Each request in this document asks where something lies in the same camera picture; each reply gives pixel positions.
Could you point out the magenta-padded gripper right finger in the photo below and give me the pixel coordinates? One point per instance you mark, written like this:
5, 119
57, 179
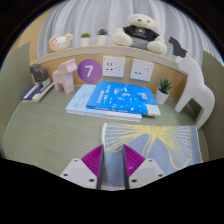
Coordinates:
146, 171

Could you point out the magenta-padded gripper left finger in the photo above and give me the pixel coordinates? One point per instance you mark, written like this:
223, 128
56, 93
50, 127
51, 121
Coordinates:
75, 171

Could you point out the blue towel with yellow print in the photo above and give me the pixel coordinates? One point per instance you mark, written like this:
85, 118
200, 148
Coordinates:
160, 143

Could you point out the light blue book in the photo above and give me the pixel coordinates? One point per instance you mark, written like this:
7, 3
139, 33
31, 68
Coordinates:
78, 100

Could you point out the spiky potted plant white pot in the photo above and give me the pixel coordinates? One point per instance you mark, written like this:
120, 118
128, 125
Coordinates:
162, 95

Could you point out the dark blue book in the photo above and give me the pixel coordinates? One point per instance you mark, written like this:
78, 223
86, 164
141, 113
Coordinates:
35, 94

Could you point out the pink horse figure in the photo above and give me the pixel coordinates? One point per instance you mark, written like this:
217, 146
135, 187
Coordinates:
65, 76

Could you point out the green desk divider panel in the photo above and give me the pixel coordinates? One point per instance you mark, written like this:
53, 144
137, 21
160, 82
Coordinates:
216, 80
13, 93

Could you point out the white horse figure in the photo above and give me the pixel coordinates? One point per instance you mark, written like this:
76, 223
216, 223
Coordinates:
196, 83

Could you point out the purple round sign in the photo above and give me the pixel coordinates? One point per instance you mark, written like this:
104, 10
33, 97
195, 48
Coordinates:
89, 71

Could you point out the grey horse figure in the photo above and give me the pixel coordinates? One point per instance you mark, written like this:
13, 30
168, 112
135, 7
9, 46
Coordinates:
39, 74

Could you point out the wooden desk back shelf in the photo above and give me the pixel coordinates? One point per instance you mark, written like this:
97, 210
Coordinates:
93, 51

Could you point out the black horse figure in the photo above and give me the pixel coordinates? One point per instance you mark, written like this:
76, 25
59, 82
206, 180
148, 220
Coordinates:
176, 46

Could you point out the small cream plush toy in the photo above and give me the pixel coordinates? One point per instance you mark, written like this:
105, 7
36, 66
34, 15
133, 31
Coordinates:
60, 42

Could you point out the small potted plant white pot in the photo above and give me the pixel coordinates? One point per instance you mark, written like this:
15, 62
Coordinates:
85, 40
101, 38

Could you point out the cream teddy bear black shirt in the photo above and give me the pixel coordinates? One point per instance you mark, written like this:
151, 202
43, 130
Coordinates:
138, 33

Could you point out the white curtain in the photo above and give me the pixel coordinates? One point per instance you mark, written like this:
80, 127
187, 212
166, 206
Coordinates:
93, 16

